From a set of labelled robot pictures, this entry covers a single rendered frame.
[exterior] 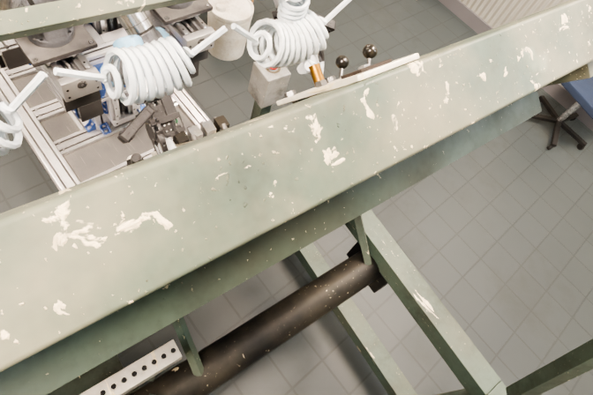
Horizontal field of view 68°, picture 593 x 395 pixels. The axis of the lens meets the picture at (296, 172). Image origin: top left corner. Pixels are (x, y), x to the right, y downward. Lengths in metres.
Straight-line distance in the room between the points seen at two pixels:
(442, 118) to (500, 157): 3.03
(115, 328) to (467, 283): 2.46
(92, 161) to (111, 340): 1.89
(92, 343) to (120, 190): 0.28
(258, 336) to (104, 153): 1.34
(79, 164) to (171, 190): 2.09
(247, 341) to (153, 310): 0.98
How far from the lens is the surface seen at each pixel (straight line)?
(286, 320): 1.61
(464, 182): 3.24
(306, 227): 0.68
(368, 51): 1.16
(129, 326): 0.61
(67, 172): 2.44
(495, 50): 0.65
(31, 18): 0.47
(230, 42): 3.11
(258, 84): 1.93
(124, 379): 1.25
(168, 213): 0.38
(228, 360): 1.55
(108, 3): 0.48
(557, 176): 3.81
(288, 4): 0.60
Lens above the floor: 2.25
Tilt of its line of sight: 55 degrees down
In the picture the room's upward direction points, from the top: 24 degrees clockwise
